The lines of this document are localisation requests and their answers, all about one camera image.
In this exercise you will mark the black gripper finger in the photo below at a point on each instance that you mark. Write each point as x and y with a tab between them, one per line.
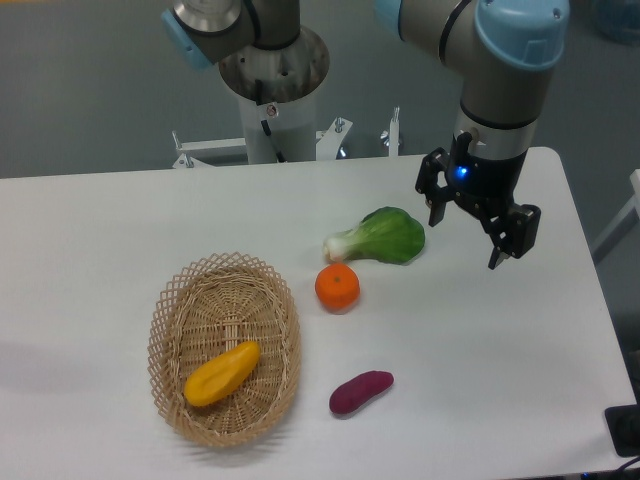
512	233
436	196

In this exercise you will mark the black device at table edge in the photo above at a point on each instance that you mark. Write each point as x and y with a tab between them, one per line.
623	425

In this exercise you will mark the green bok choy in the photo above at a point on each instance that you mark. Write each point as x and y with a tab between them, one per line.
388	235

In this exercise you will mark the orange tangerine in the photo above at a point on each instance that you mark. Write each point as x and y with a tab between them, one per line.
337	287

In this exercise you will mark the white frame at right edge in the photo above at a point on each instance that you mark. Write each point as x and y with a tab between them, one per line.
620	225

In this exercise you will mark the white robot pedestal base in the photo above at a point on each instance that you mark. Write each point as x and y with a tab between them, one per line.
277	93

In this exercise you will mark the purple sweet potato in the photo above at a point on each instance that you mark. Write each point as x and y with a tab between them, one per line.
353	394

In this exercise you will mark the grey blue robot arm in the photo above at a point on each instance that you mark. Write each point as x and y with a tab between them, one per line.
505	52

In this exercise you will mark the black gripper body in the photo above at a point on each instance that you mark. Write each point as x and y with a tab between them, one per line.
481	186

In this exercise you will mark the woven wicker basket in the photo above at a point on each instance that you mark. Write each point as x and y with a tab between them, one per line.
208	309

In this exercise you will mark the yellow mango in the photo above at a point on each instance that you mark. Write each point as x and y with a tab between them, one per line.
221	376

